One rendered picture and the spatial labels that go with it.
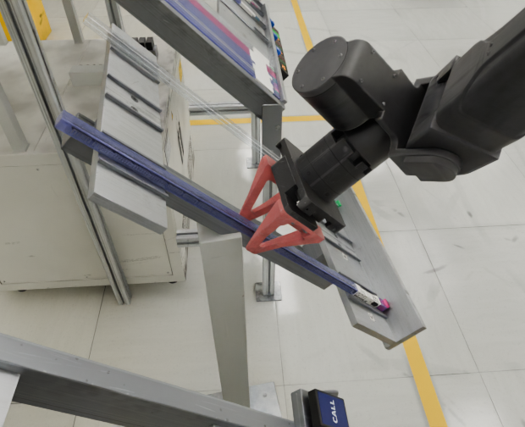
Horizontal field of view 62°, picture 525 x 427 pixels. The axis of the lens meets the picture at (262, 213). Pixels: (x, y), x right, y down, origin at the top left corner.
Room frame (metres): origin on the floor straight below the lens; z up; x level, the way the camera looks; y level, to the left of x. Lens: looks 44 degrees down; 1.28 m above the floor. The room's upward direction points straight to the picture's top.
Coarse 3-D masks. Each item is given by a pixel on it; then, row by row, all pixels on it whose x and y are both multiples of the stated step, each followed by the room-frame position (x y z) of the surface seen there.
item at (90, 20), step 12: (84, 24) 0.51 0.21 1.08; (96, 24) 0.52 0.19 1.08; (108, 36) 0.52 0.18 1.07; (120, 36) 0.53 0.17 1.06; (120, 48) 0.52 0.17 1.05; (132, 48) 0.53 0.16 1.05; (144, 60) 0.52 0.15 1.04; (156, 72) 0.53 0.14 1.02; (168, 72) 0.54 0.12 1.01; (168, 84) 0.53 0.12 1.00; (180, 84) 0.54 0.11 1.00; (192, 96) 0.54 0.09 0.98; (204, 108) 0.54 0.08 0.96; (216, 120) 0.54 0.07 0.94; (228, 120) 0.55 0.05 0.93; (240, 132) 0.55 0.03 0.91; (252, 144) 0.55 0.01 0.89; (276, 156) 0.57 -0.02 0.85; (336, 204) 0.58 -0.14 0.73
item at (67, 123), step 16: (64, 112) 0.31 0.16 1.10; (64, 128) 0.30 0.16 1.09; (80, 128) 0.30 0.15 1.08; (96, 144) 0.30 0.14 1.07; (112, 144) 0.31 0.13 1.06; (128, 160) 0.30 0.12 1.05; (144, 160) 0.32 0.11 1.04; (144, 176) 0.31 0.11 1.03; (160, 176) 0.31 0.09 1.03; (176, 192) 0.31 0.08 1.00; (192, 192) 0.32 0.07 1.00; (208, 208) 0.32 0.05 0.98; (224, 208) 0.33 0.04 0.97; (240, 224) 0.32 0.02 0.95; (288, 256) 0.33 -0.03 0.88; (304, 256) 0.34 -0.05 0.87; (320, 272) 0.34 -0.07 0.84; (336, 272) 0.36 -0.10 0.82; (352, 288) 0.35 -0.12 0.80; (384, 304) 0.37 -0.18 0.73
